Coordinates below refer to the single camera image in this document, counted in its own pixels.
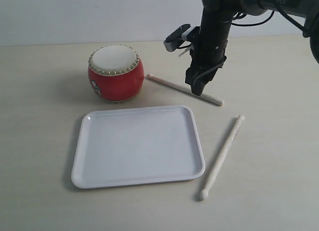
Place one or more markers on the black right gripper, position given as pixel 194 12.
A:
pixel 207 56

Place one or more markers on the wooden drumstick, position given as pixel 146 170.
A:
pixel 213 173
pixel 204 97

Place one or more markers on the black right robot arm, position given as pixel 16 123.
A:
pixel 304 14

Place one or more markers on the small red drum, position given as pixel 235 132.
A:
pixel 116 72

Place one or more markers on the white rectangular plastic tray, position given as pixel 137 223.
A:
pixel 137 146

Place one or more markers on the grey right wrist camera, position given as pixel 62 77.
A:
pixel 178 37

